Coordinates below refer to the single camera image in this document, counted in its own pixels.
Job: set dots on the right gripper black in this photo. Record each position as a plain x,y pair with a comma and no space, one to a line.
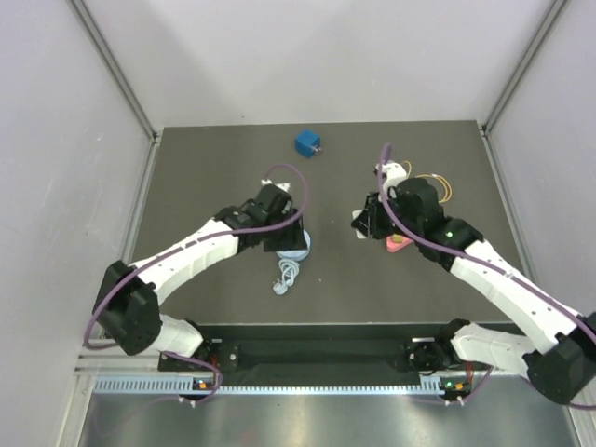
368,221

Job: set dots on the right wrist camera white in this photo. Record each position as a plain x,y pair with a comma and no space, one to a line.
392,173

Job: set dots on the white plug adapter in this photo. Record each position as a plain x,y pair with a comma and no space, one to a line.
361,223

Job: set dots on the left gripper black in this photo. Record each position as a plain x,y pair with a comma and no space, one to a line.
292,239

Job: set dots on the light blue round power strip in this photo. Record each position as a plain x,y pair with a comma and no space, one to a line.
289,263

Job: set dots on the pink triangular power strip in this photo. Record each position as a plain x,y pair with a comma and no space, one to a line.
392,247

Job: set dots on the slotted cable duct rail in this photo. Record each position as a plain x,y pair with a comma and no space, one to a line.
190,386

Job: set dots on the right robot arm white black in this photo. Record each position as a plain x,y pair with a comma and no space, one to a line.
555,351

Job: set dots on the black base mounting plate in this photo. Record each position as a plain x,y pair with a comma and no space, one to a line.
355,354

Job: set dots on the blue cube plug adapter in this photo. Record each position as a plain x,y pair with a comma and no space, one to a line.
307,143

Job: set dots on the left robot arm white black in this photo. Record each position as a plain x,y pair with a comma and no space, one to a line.
130,296

